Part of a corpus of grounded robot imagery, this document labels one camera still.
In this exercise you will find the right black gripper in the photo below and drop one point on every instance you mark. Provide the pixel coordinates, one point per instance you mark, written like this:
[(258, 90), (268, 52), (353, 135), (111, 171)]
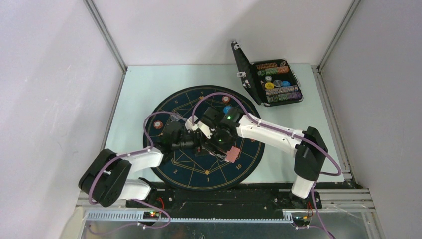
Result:
[(211, 145)]

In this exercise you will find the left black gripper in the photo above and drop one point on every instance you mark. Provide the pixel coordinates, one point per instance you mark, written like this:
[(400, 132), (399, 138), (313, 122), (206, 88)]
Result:
[(197, 142)]

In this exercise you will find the blue small blind button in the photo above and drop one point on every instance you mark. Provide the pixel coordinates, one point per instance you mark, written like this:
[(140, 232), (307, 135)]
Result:
[(226, 109)]

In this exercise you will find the clear dealer button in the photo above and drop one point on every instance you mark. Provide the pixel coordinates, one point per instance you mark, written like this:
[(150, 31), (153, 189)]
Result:
[(176, 117)]

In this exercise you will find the red poker chip stack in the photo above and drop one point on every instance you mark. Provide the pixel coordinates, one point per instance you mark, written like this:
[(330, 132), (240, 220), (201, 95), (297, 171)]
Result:
[(226, 99)]

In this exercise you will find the pink playing card deck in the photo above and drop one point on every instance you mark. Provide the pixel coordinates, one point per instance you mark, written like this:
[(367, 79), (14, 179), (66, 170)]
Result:
[(232, 154)]

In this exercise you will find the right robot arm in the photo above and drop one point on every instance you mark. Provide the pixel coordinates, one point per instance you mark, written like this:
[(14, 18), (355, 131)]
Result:
[(306, 147)]

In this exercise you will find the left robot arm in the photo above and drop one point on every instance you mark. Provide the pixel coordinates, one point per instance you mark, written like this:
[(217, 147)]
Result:
[(107, 179)]

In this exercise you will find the round dark poker mat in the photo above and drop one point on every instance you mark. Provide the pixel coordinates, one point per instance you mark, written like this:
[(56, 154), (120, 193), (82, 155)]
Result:
[(204, 173)]

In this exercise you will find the yellow button in case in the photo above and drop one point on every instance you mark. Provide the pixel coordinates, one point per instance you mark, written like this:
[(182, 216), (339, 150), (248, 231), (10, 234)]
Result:
[(269, 85)]

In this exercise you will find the black poker chip case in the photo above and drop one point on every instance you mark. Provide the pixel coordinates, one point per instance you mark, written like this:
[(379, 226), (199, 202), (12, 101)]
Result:
[(254, 75)]

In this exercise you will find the blue button in case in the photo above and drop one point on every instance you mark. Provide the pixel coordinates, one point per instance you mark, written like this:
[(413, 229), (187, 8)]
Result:
[(286, 83)]

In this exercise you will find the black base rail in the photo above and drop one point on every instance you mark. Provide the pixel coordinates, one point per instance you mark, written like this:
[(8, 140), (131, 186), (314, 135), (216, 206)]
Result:
[(260, 201)]

